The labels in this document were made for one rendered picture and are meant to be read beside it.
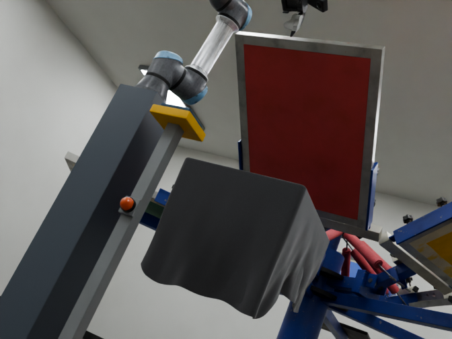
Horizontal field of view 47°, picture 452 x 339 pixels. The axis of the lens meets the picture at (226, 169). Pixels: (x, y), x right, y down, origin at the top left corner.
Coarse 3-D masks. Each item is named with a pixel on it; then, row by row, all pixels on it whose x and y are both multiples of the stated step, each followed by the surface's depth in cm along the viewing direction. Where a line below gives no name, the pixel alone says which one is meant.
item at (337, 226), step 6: (324, 222) 234; (330, 222) 232; (336, 222) 230; (330, 228) 234; (336, 228) 232; (342, 228) 230; (348, 228) 229; (354, 228) 227; (360, 228) 225; (372, 228) 225; (378, 228) 224; (354, 234) 229; (360, 234) 227; (366, 234) 225; (372, 234) 224; (378, 234) 222; (378, 240) 224
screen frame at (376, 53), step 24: (240, 48) 207; (288, 48) 196; (312, 48) 191; (336, 48) 186; (360, 48) 182; (384, 48) 180; (240, 72) 212; (240, 96) 218; (240, 120) 225; (360, 192) 212; (336, 216) 224; (360, 216) 217
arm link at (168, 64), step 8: (160, 56) 214; (168, 56) 214; (176, 56) 215; (152, 64) 214; (160, 64) 212; (168, 64) 213; (176, 64) 216; (160, 72) 211; (168, 72) 213; (176, 72) 215; (184, 72) 218; (168, 80) 213; (176, 80) 216
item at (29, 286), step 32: (128, 96) 204; (96, 128) 201; (128, 128) 197; (160, 128) 210; (96, 160) 194; (128, 160) 196; (64, 192) 191; (96, 192) 187; (128, 192) 201; (64, 224) 185; (96, 224) 187; (32, 256) 182; (64, 256) 179; (96, 256) 192; (32, 288) 176; (64, 288) 180; (0, 320) 174; (32, 320) 171; (64, 320) 184
